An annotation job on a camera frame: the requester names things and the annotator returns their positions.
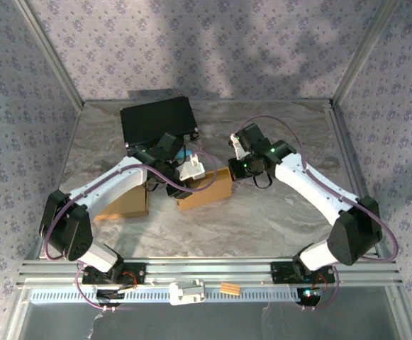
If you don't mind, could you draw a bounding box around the brown cardboard paper box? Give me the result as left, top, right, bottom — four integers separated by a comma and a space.
92, 183, 150, 222
176, 166, 234, 213

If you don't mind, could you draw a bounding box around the black hard case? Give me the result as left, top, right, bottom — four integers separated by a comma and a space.
119, 95, 199, 149

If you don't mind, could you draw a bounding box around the white printed plastic part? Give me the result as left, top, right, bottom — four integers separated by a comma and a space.
168, 278, 207, 307

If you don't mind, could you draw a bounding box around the small striped wooden block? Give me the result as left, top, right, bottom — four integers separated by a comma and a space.
219, 282, 241, 296

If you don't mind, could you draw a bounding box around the black round controller board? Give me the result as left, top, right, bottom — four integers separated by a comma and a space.
94, 288, 126, 307
295, 286, 323, 306

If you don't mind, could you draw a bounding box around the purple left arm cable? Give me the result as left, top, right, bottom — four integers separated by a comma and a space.
42, 150, 218, 312

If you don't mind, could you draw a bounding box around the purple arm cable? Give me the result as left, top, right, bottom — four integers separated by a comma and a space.
42, 150, 218, 312
235, 115, 399, 312

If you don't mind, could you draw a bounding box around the aluminium front rail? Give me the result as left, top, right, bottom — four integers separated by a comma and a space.
16, 257, 404, 288

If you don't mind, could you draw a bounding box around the aluminium side rail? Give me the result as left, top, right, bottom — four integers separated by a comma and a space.
328, 98, 394, 259

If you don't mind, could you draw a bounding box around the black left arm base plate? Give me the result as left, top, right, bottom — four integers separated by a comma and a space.
80, 261, 147, 286

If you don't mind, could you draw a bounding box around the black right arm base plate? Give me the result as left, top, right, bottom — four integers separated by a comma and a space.
269, 261, 335, 285

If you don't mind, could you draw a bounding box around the slotted cable duct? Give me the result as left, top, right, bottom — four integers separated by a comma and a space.
29, 285, 323, 305

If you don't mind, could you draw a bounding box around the aluminium frame post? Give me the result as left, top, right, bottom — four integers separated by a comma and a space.
13, 0, 86, 109
386, 286, 412, 340
330, 0, 402, 107
5, 286, 33, 340

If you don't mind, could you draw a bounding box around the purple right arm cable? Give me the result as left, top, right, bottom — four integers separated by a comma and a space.
235, 115, 399, 312

